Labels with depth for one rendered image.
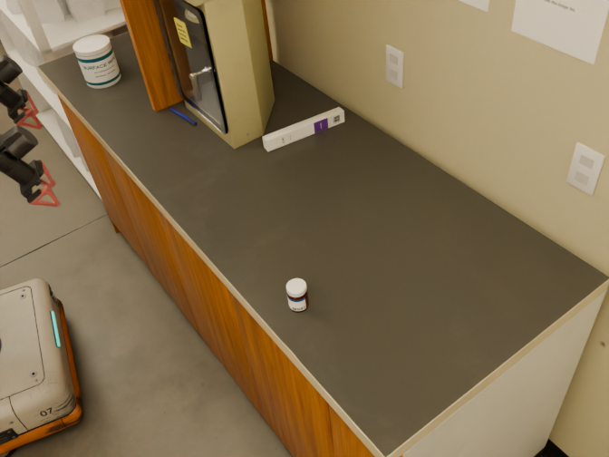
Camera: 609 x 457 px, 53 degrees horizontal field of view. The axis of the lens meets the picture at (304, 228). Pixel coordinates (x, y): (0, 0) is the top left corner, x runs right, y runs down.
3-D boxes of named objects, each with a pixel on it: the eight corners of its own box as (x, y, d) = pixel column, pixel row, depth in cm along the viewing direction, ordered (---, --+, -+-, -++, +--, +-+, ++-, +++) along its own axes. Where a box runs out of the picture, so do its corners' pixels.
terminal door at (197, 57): (182, 96, 208) (152, -22, 180) (228, 136, 189) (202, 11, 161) (180, 97, 208) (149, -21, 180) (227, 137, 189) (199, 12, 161)
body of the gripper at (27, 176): (39, 162, 173) (17, 147, 168) (43, 182, 166) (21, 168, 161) (23, 177, 174) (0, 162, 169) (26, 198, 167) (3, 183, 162)
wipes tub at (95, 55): (112, 66, 237) (101, 30, 227) (127, 80, 229) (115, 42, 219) (81, 79, 232) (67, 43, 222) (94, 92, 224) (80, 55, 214)
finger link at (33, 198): (64, 187, 176) (38, 169, 169) (68, 202, 171) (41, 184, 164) (47, 202, 176) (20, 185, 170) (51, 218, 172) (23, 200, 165)
